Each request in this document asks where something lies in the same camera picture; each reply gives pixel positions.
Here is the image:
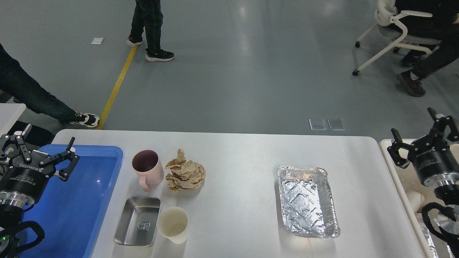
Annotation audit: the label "person in dark trousers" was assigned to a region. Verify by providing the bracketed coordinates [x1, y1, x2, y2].
[0, 45, 100, 128]

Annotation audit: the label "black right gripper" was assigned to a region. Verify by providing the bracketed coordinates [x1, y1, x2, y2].
[387, 107, 459, 187]

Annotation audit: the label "pink ribbed mug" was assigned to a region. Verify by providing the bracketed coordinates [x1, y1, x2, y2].
[131, 150, 165, 192]

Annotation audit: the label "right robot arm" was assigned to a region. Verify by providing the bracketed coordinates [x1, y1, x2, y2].
[387, 107, 459, 258]

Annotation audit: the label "floor outlet cover right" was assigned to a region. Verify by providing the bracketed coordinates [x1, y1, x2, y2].
[327, 118, 346, 130]

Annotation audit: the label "foil tray in bin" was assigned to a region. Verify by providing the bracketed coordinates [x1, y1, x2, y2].
[415, 213, 451, 258]

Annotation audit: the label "white office chair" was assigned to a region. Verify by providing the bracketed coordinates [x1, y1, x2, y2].
[352, 0, 440, 76]

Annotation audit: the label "white floor paper scrap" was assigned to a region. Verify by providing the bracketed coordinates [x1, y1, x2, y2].
[90, 37, 105, 45]

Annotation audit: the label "white cup in bin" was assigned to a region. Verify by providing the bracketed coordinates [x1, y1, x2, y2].
[405, 191, 425, 213]

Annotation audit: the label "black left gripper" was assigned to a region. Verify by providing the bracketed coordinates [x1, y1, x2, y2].
[0, 124, 80, 205]

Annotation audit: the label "floor outlet cover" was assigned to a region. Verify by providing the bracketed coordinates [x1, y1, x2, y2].
[327, 118, 346, 130]
[309, 118, 327, 131]

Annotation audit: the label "walking person legs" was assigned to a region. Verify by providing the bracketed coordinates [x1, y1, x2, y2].
[127, 0, 175, 62]

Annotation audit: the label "aluminium foil tray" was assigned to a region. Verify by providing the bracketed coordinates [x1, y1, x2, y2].
[277, 165, 340, 239]

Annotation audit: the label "stainless steel tray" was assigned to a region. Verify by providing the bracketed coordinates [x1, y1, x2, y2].
[114, 196, 162, 247]

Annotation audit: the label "beige plastic bin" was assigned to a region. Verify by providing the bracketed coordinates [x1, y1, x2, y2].
[379, 138, 459, 258]

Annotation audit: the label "white side table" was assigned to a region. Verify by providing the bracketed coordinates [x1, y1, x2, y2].
[0, 103, 26, 135]

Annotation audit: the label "crumpled brown paper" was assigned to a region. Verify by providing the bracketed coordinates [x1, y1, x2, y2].
[165, 149, 207, 192]

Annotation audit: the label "blue plastic bin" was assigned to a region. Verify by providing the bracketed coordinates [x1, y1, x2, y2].
[14, 145, 123, 258]

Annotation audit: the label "seated person right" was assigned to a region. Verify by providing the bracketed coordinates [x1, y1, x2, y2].
[387, 0, 459, 97]

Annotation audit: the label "cream paper cup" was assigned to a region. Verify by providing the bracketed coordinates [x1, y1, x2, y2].
[156, 207, 189, 244]

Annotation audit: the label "floor outlet cover left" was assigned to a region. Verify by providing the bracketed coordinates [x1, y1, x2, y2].
[309, 118, 327, 131]

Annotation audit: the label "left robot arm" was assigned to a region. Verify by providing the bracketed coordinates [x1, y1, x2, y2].
[0, 129, 80, 258]

